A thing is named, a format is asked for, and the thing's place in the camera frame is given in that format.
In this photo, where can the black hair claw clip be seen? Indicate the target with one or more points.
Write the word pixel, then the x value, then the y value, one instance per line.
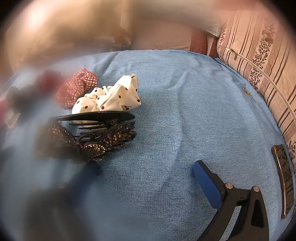
pixel 104 115

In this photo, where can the red plaid scrunchie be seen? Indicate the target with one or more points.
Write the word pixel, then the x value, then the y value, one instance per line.
pixel 71 90

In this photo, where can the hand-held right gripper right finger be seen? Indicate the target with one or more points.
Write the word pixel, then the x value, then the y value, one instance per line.
pixel 208 183

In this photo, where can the gold rectangular hair barrette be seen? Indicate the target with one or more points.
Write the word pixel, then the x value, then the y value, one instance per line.
pixel 283 176

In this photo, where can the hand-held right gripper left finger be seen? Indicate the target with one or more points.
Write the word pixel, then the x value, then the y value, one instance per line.
pixel 86 175

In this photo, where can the small gold ornament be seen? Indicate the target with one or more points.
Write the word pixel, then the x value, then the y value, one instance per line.
pixel 246 90

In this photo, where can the blue bed sheet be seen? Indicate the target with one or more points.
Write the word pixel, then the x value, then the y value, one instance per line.
pixel 185 115

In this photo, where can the striped floral pillow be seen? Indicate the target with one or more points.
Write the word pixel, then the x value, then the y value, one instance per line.
pixel 266 58

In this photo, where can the rhinestone hair clip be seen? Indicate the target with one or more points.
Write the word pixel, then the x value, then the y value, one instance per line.
pixel 111 137

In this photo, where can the white dotted scrunchie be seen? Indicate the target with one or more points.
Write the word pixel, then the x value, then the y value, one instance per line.
pixel 111 97

